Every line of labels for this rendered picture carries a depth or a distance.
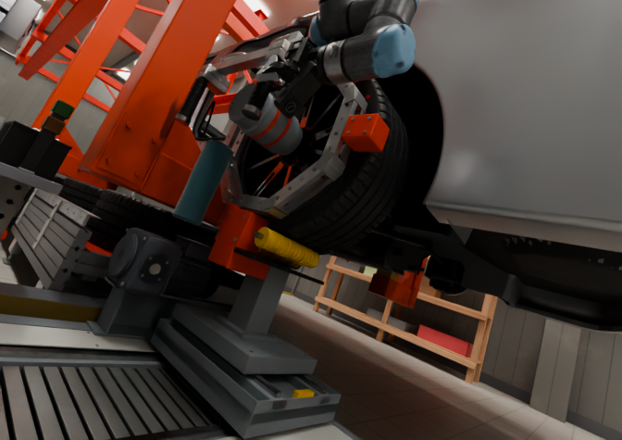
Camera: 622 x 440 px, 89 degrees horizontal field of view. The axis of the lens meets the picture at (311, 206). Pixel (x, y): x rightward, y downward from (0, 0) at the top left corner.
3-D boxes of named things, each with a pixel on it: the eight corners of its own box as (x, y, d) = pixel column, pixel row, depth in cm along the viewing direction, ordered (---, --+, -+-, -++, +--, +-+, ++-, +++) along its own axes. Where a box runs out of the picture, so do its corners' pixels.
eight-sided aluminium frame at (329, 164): (323, 230, 82) (385, 58, 93) (308, 221, 77) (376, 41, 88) (212, 204, 118) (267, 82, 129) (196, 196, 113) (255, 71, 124)
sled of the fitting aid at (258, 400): (331, 424, 93) (342, 390, 95) (242, 444, 67) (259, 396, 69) (233, 350, 126) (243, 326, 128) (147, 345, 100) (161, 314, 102)
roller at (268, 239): (320, 272, 103) (326, 256, 104) (257, 245, 82) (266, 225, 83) (307, 268, 107) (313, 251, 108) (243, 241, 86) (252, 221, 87)
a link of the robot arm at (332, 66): (354, 90, 61) (332, 60, 55) (336, 93, 64) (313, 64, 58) (366, 58, 62) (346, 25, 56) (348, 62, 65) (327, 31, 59)
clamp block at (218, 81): (225, 94, 102) (232, 81, 103) (202, 76, 95) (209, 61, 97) (217, 96, 105) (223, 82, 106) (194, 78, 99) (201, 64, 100)
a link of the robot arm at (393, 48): (423, 44, 55) (409, 84, 53) (368, 56, 62) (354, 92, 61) (406, 6, 49) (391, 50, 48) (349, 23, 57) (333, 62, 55)
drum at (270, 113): (296, 159, 99) (312, 120, 102) (247, 120, 84) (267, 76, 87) (267, 157, 109) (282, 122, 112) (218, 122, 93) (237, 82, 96)
